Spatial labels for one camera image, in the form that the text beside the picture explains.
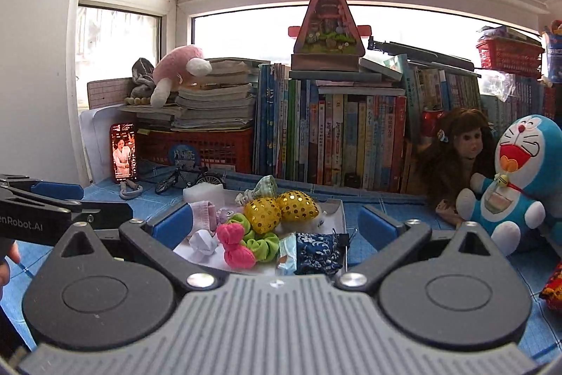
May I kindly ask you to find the row of books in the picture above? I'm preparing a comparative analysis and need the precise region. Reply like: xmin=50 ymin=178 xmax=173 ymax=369
xmin=254 ymin=54 xmax=562 ymax=195

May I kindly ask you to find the grey carabiner strap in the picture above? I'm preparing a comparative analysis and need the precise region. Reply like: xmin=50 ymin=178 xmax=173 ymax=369
xmin=119 ymin=181 xmax=144 ymax=201

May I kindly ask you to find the white shallow box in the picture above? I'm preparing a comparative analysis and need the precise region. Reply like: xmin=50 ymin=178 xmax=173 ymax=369
xmin=173 ymin=188 xmax=347 ymax=277

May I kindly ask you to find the blue patterned tablecloth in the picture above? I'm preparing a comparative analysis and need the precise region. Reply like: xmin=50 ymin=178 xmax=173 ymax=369
xmin=0 ymin=173 xmax=562 ymax=358

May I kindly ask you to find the red plastic crate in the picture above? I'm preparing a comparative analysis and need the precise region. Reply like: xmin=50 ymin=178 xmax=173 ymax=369
xmin=136 ymin=127 xmax=255 ymax=176

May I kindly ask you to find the stack of flat books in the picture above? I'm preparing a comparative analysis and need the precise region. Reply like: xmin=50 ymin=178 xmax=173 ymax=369
xmin=120 ymin=58 xmax=260 ymax=132

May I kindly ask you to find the triangular decorated tin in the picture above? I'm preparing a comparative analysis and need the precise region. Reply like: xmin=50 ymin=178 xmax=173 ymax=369
xmin=287 ymin=0 xmax=372 ymax=72

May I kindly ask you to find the red patterned knit cloth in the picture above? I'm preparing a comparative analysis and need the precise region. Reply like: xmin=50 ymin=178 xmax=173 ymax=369
xmin=539 ymin=263 xmax=562 ymax=312

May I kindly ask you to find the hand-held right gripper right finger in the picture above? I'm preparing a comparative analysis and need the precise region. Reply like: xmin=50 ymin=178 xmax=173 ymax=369
xmin=336 ymin=205 xmax=503 ymax=293

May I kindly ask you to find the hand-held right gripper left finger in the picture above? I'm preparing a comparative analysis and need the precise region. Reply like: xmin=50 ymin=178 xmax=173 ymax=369
xmin=57 ymin=199 xmax=220 ymax=293

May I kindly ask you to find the smartphone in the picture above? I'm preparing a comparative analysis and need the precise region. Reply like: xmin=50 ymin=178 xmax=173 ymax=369
xmin=110 ymin=122 xmax=140 ymax=185

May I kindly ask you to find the red can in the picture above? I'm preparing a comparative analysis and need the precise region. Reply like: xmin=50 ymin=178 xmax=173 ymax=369
xmin=422 ymin=109 xmax=445 ymax=137

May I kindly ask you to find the blue printed box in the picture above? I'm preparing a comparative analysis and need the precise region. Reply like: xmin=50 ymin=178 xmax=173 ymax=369
xmin=542 ymin=19 xmax=562 ymax=83

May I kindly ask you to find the pink plush toy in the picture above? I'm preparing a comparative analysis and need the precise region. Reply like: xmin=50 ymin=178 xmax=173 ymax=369
xmin=150 ymin=45 xmax=214 ymax=108

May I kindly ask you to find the white paper sheet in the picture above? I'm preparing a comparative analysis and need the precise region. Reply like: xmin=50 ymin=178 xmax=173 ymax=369
xmin=79 ymin=105 xmax=121 ymax=185

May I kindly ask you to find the grid cutting mat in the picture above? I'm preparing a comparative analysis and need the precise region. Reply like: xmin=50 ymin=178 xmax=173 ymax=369
xmin=86 ymin=77 xmax=135 ymax=111

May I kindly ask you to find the light pink sock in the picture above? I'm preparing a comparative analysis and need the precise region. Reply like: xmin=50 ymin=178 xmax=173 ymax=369
xmin=188 ymin=200 xmax=219 ymax=233

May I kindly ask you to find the green striped scrunchie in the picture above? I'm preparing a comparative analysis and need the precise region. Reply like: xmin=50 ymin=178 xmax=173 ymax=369
xmin=234 ymin=175 xmax=278 ymax=206

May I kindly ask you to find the light blue cloth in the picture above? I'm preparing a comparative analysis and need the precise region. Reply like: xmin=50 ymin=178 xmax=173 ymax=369
xmin=276 ymin=235 xmax=300 ymax=272

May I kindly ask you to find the navy floral pouch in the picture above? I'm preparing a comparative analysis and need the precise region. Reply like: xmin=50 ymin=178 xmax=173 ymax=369
xmin=293 ymin=231 xmax=349 ymax=276

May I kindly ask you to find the grey plush toy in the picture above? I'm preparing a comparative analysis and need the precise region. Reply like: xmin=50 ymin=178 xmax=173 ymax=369
xmin=125 ymin=58 xmax=155 ymax=105

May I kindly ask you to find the hot pink plush bow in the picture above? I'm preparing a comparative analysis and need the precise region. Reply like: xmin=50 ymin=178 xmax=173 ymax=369
xmin=216 ymin=222 xmax=256 ymax=269

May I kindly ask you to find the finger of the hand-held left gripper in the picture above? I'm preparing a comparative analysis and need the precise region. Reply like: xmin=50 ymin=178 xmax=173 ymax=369
xmin=0 ymin=174 xmax=85 ymax=212

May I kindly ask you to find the blue cat plush toy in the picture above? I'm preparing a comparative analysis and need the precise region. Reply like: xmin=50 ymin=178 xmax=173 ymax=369
xmin=456 ymin=114 xmax=562 ymax=257

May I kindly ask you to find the white sponge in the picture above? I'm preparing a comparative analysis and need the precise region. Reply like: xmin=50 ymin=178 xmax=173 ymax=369
xmin=182 ymin=183 xmax=226 ymax=209

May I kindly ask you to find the white tissue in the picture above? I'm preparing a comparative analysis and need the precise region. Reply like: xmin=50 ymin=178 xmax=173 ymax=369
xmin=189 ymin=228 xmax=219 ymax=256

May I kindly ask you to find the yellow sequin bow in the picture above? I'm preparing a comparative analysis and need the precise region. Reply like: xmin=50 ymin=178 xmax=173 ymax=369
xmin=243 ymin=190 xmax=320 ymax=235

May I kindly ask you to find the miniature black bicycle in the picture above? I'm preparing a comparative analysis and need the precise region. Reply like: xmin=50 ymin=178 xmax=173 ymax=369
xmin=155 ymin=164 xmax=227 ymax=195

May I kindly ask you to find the long black pole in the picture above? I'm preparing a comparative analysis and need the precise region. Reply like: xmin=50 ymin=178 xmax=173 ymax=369
xmin=368 ymin=36 xmax=481 ymax=72

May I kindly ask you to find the green mesh scrunchie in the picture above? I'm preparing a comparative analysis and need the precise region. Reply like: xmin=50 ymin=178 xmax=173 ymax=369
xmin=227 ymin=212 xmax=280 ymax=262

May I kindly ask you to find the person's left hand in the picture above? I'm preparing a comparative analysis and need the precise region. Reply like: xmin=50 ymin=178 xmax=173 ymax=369
xmin=0 ymin=241 xmax=21 ymax=300

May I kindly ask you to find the doll with brown hair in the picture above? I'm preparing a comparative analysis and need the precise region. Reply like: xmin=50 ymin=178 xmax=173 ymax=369
xmin=415 ymin=107 xmax=499 ymax=226

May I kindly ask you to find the red plastic basket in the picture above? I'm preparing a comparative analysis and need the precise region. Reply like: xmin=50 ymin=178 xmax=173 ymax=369
xmin=475 ymin=37 xmax=545 ymax=79

